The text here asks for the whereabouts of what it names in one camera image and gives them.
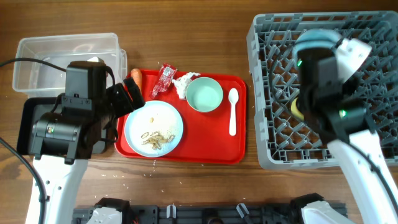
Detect red serving tray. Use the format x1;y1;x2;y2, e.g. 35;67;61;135
114;68;248;165

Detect food scraps on plate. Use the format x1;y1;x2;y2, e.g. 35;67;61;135
140;116;176;151

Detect orange carrot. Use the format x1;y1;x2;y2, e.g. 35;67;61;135
130;68;142;91

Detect light blue plate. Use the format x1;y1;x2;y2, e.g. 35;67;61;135
124;100;183;157

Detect crumpled white napkin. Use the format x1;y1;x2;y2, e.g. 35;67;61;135
172;72;201;100

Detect black plastic tray bin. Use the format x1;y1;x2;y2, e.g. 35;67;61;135
16;97;107;155

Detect red snack wrapper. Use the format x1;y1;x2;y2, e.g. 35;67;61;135
150;63;177;100

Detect light blue bowl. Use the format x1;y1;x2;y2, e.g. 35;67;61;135
292;29;343;60

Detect mint green bowl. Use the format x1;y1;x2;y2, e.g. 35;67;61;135
186;77;223;113

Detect white plastic spoon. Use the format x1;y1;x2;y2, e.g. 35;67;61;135
228;88;239;136

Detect grey dishwasher rack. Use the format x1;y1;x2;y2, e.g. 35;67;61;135
246;11;397;169

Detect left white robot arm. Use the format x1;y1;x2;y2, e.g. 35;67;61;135
1;61;145;223

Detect clear plastic bin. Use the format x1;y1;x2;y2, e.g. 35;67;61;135
12;32;128;101

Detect yellow plastic cup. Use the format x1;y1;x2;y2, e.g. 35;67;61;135
290;98;304;121

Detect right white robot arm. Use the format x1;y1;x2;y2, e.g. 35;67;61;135
293;38;397;223

